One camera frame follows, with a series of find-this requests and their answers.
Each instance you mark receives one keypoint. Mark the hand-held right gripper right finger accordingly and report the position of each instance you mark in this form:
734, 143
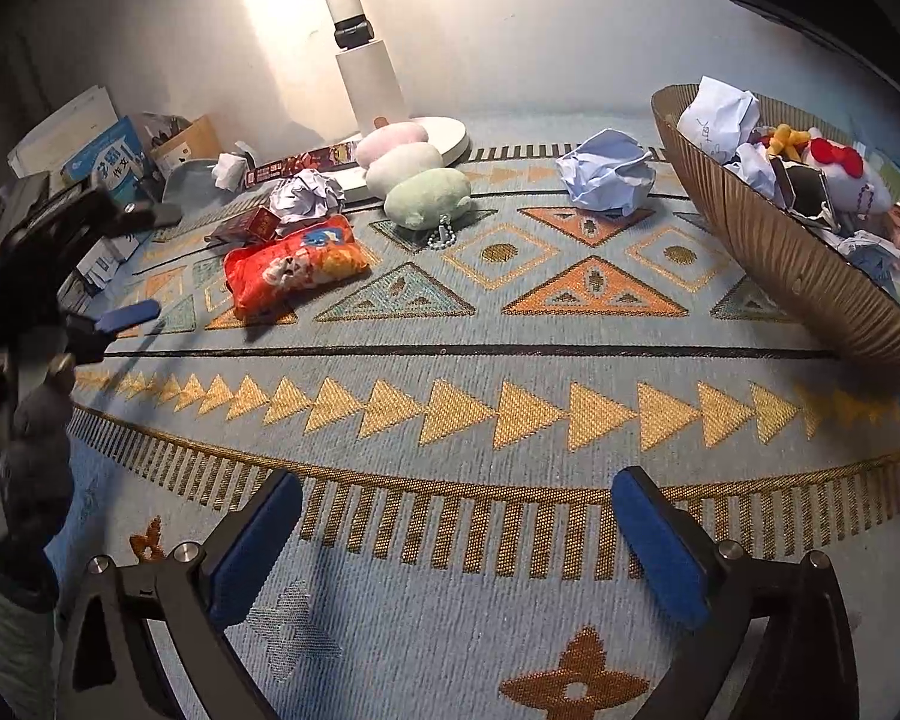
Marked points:
656, 547

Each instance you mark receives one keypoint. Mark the person's left forearm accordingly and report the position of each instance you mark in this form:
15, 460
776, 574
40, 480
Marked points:
7, 652

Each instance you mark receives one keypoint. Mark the crumpled white paper ball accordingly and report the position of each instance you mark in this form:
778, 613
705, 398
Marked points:
307, 195

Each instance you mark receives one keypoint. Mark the stack of white papers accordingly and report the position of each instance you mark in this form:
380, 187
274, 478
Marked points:
64, 127

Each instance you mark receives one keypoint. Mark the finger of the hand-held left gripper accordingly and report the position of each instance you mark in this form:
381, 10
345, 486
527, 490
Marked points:
146, 215
129, 315

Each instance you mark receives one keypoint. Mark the bluish crumpled paper ball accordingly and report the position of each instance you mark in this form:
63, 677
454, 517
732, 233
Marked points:
607, 172

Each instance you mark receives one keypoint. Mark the cardboard pen holder box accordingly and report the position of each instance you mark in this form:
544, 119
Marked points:
187, 146

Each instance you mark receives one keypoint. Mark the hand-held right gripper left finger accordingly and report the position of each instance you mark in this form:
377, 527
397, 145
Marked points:
259, 547

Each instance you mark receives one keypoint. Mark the small black open box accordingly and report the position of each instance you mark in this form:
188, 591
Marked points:
806, 191

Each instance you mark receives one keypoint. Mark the person's left hand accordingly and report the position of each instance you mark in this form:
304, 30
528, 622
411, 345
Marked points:
41, 465

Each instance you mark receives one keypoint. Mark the small crumpled paper ball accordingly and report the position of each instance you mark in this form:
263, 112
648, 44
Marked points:
231, 171

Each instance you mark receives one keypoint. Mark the brown ribbed basket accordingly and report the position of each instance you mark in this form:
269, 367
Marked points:
780, 277

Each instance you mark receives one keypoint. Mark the yellow plush toy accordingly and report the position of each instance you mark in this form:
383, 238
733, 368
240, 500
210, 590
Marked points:
786, 139

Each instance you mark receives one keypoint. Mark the long red printed box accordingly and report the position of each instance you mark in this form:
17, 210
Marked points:
307, 163

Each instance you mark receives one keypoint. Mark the white plush toy red bow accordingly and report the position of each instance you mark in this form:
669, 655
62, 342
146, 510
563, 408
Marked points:
855, 180

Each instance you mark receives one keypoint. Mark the blue book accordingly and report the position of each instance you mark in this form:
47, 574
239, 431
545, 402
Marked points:
109, 154

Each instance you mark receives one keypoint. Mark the large crumpled white paper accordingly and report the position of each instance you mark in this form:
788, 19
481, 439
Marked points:
712, 116

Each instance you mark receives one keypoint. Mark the patterned woven mat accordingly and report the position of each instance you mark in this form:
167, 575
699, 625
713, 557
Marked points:
457, 405

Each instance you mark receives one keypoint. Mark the small red box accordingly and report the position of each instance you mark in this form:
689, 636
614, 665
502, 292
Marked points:
247, 225

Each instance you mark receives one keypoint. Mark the pastel three-ball plush toy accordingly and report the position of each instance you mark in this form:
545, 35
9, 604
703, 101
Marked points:
427, 199

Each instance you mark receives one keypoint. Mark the red snack bag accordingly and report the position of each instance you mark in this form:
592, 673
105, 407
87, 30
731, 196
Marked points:
292, 266

